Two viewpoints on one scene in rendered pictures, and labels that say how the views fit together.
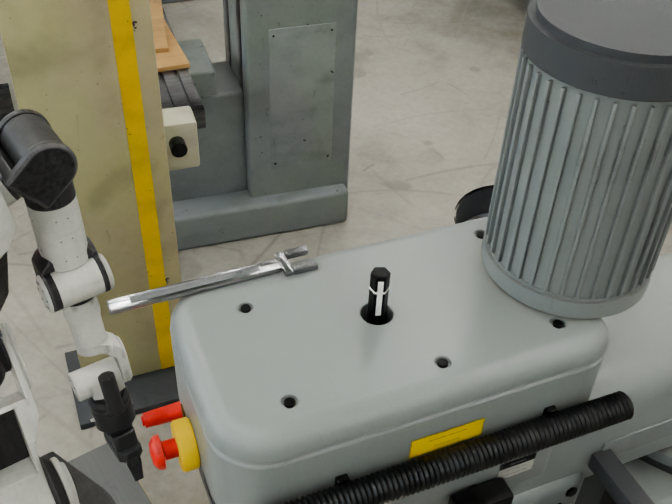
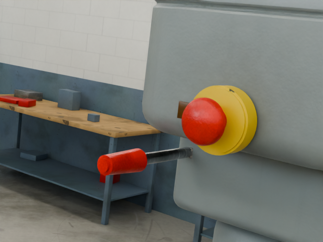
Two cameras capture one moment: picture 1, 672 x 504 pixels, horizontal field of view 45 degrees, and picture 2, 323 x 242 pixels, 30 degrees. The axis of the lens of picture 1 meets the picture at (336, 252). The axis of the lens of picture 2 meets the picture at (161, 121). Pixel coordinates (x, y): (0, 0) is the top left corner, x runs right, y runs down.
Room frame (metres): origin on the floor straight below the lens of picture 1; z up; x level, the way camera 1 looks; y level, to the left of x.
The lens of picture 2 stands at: (0.15, 0.46, 1.83)
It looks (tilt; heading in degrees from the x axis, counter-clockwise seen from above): 8 degrees down; 330
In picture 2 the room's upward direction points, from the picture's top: 7 degrees clockwise
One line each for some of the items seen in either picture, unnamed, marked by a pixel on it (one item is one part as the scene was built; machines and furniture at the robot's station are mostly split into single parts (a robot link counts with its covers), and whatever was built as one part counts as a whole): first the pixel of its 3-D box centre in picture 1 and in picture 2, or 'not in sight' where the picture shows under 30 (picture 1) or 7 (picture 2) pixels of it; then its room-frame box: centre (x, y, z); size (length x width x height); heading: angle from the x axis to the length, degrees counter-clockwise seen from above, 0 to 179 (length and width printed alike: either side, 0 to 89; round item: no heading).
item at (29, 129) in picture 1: (39, 162); not in sight; (1.21, 0.53, 1.70); 0.12 x 0.09 x 0.14; 36
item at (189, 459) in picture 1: (185, 444); (221, 120); (0.57, 0.16, 1.76); 0.06 x 0.02 x 0.06; 24
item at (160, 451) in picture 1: (164, 450); (206, 121); (0.56, 0.18, 1.76); 0.04 x 0.03 x 0.04; 24
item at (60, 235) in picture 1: (64, 248); not in sight; (1.19, 0.52, 1.52); 0.13 x 0.12 x 0.22; 127
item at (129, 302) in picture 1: (214, 281); not in sight; (0.70, 0.14, 1.89); 0.24 x 0.04 x 0.01; 115
